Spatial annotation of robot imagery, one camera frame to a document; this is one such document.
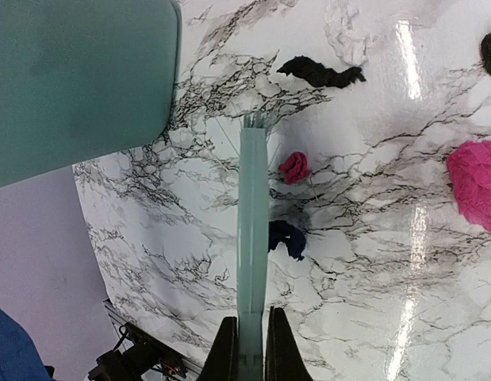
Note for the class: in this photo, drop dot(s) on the blue plastic dustpan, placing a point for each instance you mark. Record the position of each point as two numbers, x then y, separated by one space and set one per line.
19 359

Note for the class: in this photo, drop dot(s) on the teal hand brush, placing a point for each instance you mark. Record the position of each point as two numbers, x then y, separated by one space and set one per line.
252 245

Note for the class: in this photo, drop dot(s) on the black and white paper scrap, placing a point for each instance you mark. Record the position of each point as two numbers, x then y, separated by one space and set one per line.
325 49

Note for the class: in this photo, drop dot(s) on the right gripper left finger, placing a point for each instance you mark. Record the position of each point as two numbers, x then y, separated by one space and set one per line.
222 361

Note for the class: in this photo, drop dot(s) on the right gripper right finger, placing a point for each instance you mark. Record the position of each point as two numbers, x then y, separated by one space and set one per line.
283 359

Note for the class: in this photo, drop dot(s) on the black and pink paper scrap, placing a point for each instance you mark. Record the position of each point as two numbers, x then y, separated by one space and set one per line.
284 230

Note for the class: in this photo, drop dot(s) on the teal plastic waste bin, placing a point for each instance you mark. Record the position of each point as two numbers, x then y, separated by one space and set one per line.
83 79

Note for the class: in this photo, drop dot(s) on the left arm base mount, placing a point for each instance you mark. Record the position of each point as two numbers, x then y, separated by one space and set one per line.
113 366

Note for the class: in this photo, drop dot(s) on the pink paper scrap centre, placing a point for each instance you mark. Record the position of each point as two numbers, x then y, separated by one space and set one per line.
470 173

